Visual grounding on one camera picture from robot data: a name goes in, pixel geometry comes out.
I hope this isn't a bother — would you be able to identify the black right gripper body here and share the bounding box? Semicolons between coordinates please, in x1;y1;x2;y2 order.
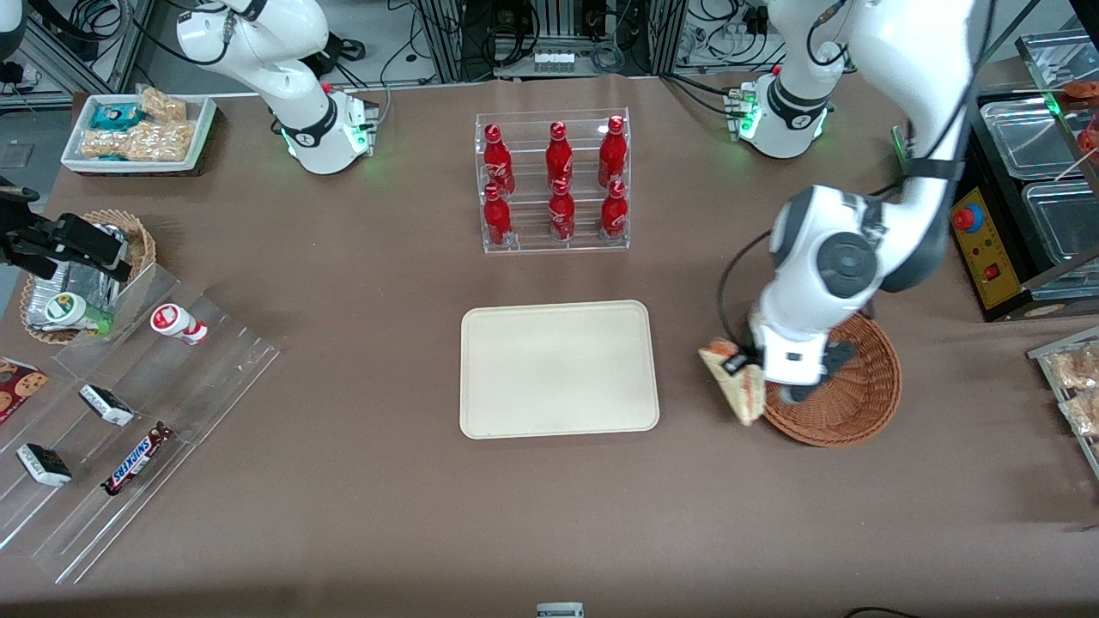
0;215;64;277

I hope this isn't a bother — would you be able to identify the triangle sandwich with filling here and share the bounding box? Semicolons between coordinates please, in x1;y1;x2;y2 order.
697;337;768;427

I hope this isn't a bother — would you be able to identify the small tan wicker basket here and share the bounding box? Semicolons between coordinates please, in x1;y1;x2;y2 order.
19;209;158;346

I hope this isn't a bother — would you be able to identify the round brown wicker basket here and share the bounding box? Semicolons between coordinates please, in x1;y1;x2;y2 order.
760;311;903;448

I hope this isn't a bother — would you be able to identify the cream rectangular plastic tray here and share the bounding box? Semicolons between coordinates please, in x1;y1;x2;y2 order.
460;300;661;440

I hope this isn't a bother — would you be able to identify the tray of pastries right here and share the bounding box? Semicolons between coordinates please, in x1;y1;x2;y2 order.
1026;324;1099;480

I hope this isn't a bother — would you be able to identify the silver foil bag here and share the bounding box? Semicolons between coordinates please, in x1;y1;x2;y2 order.
24;223;130;334

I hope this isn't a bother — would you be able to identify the green capped yogurt bottle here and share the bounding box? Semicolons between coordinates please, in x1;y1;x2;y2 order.
43;292;115;336

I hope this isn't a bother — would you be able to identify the red capped yogurt bottle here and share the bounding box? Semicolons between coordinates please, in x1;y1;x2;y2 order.
150;302;209;347

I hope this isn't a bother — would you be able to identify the white rectangular snack bin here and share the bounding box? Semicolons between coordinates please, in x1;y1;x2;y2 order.
60;92;218;177

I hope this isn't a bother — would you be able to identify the large rice cracker bag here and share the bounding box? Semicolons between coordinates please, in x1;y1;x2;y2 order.
81;120;197;163

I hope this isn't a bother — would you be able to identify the teal snack packet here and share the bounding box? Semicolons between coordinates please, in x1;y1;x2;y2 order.
89;102;143;132

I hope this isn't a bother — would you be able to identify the black white snack bar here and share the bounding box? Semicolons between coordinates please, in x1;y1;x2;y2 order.
78;384;136;428
15;442;74;488

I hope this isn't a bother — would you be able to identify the chocolate chip cookie packet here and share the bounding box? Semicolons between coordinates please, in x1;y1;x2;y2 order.
0;358;50;427

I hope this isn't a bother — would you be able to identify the clear acrylic stepped display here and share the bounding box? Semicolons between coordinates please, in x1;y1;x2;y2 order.
0;261;285;586

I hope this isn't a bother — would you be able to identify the small rice cracker bag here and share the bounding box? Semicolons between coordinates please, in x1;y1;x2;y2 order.
137;86;189;123

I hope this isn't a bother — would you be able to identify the snickers chocolate bar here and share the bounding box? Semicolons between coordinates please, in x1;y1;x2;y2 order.
100;421;176;498

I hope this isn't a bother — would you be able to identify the red cola bottle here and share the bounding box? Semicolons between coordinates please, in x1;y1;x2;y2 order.
483;124;516;197
599;180;628;241
483;184;514;248
545;121;574;185
598;115;628;188
548;179;577;243

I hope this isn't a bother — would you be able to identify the black control box yellow panel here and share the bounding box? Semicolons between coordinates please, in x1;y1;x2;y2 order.
949;183;1035;324

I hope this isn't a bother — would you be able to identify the clear acrylic bottle rack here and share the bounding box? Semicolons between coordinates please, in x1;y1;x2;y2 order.
475;108;631;255

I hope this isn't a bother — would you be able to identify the wrapped bread pack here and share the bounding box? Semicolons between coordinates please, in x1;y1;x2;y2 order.
1060;391;1099;439
1049;342;1099;392

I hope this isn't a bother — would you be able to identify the steel food pan clear lid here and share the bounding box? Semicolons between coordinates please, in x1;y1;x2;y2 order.
979;96;1085;182
1020;179;1099;270

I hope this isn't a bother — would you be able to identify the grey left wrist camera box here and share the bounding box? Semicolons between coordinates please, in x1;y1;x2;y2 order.
783;341;857;405

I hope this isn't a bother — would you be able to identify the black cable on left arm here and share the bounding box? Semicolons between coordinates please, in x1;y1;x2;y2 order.
716;227;778;348

